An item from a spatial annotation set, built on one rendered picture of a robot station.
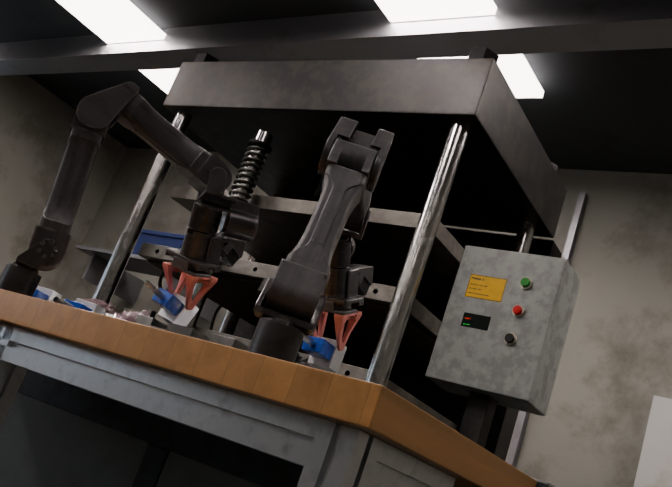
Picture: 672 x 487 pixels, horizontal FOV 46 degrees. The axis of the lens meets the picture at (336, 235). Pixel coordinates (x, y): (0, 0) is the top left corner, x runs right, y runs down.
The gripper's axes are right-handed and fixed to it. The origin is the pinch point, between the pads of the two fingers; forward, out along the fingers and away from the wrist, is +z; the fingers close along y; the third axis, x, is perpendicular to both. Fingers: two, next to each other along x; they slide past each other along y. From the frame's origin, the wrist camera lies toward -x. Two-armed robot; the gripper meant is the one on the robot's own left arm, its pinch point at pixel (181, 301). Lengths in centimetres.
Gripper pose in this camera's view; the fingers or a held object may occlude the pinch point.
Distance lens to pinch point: 159.9
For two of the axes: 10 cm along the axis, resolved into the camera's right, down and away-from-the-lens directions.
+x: -6.1, -1.1, -7.8
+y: -7.3, -2.8, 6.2
